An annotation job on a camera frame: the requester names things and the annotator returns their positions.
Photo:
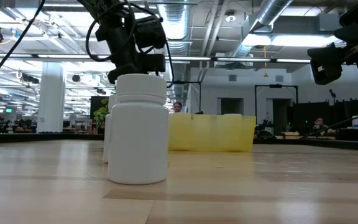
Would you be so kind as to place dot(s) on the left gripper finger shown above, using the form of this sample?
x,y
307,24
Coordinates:
x,y
113,76

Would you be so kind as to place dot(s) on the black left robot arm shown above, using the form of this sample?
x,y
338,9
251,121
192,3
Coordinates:
x,y
102,7

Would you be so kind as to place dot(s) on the yellow translucent plastic basket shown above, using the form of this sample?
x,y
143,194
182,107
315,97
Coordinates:
x,y
210,133

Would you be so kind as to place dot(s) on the black microphone stand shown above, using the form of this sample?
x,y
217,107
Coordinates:
x,y
332,93

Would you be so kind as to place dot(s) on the black screen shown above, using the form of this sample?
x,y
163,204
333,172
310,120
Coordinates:
x,y
94,101

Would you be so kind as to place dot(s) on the green plant in white pot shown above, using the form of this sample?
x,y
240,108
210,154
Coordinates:
x,y
100,115

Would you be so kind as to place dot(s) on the black partition panels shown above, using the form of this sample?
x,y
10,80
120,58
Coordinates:
x,y
306,109

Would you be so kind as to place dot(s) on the long ceiling light bar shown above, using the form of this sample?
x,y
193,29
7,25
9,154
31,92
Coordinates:
x,y
64,56

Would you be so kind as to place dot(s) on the person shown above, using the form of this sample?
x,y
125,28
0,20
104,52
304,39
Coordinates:
x,y
319,122
177,107

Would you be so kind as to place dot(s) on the white tub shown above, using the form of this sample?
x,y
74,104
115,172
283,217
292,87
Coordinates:
x,y
356,121

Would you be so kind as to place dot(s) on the white building column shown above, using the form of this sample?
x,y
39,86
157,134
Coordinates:
x,y
51,99

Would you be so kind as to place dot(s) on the white round ceiling sensor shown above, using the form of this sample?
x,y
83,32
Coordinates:
x,y
230,17

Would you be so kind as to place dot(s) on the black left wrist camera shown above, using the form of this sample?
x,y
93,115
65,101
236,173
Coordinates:
x,y
153,63

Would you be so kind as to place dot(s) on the black metal gantry frame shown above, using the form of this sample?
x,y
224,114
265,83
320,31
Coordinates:
x,y
275,86

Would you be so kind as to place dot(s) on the silver round ventilation duct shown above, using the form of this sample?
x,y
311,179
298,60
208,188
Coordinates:
x,y
269,12
179,25

